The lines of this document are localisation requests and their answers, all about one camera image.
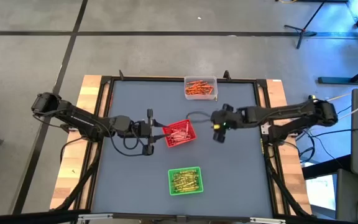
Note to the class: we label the black desk beam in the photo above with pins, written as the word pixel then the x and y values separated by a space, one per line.
pixel 325 168

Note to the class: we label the green plastic basket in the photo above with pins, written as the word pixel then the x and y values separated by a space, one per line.
pixel 170 186

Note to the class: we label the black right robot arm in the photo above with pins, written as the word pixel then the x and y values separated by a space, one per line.
pixel 291 113

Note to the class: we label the white screen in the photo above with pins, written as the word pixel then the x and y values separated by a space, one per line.
pixel 320 193

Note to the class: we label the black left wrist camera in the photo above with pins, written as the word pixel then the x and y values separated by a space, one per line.
pixel 123 124

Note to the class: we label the red plastic basket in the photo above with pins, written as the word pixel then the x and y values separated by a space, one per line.
pixel 191 140

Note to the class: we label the blue metal frame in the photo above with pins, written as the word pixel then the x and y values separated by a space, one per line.
pixel 346 80

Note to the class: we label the wooden table side board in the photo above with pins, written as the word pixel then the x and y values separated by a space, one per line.
pixel 291 174
pixel 70 174

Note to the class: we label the black tripod stand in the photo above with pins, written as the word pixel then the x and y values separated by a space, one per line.
pixel 303 30

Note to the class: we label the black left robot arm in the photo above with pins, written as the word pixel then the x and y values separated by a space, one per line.
pixel 82 119

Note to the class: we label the yellow gripper tag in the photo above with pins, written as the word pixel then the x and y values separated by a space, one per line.
pixel 217 126

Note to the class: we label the black table clamp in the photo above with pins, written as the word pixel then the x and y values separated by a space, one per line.
pixel 227 75

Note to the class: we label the scattered yellow crayons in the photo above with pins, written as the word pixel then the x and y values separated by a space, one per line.
pixel 241 81

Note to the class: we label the silver corner bracket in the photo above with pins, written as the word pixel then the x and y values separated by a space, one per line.
pixel 267 220
pixel 95 216

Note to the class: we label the grey equipment case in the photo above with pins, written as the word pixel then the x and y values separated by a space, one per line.
pixel 350 199

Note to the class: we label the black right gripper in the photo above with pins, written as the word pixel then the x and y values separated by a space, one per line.
pixel 225 118

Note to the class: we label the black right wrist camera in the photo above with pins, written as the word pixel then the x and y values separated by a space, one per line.
pixel 232 119

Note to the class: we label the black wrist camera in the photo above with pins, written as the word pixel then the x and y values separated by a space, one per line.
pixel 123 124
pixel 232 119

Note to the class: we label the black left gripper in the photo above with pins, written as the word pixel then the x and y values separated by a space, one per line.
pixel 141 129

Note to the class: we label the clear plastic bin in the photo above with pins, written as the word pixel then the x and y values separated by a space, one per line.
pixel 200 97

